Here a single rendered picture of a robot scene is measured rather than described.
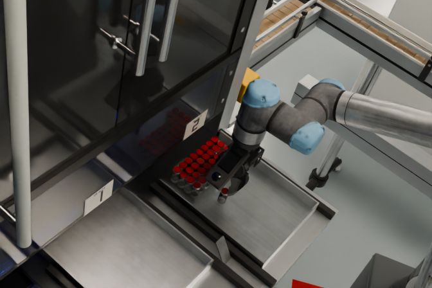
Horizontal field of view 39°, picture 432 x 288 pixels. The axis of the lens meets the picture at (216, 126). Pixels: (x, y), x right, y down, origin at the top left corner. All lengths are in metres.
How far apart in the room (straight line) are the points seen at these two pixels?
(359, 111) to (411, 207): 1.75
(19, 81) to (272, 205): 0.98
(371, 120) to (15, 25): 0.84
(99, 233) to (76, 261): 0.09
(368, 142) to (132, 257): 1.31
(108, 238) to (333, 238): 1.48
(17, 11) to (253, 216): 1.02
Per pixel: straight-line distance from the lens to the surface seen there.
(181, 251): 1.51
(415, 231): 3.01
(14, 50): 0.79
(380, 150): 2.52
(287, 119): 1.32
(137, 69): 1.06
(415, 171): 2.50
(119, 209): 1.56
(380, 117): 1.36
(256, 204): 1.64
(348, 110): 1.38
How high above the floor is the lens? 2.16
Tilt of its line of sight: 45 degrees down
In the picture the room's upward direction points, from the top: 17 degrees clockwise
